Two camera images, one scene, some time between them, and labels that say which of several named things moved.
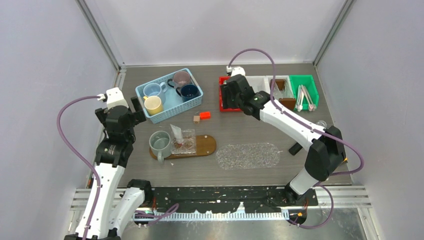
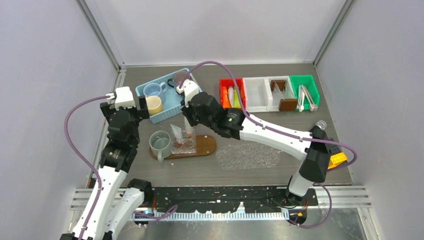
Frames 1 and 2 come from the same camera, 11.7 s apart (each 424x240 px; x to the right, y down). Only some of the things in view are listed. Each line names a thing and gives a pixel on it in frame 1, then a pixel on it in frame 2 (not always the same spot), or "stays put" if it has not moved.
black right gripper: (227, 103) → (186, 111)
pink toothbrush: (310, 107) stays put
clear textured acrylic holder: (188, 145) stays put
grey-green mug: (160, 143) stays put
